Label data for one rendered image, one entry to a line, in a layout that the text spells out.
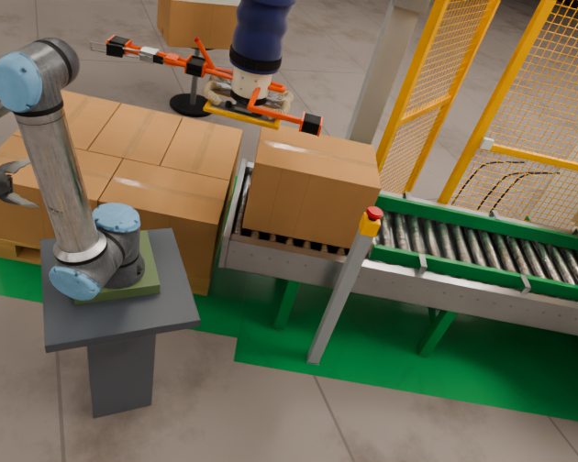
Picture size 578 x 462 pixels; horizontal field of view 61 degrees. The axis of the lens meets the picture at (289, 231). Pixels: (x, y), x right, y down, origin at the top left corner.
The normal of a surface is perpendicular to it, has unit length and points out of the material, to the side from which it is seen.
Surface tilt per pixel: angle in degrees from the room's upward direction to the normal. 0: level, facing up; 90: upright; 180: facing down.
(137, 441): 0
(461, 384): 0
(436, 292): 90
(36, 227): 90
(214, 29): 90
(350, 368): 0
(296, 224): 90
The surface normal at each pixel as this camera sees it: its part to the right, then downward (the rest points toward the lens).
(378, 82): -0.06, 0.64
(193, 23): 0.39, 0.66
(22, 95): -0.25, 0.51
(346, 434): 0.22, -0.74
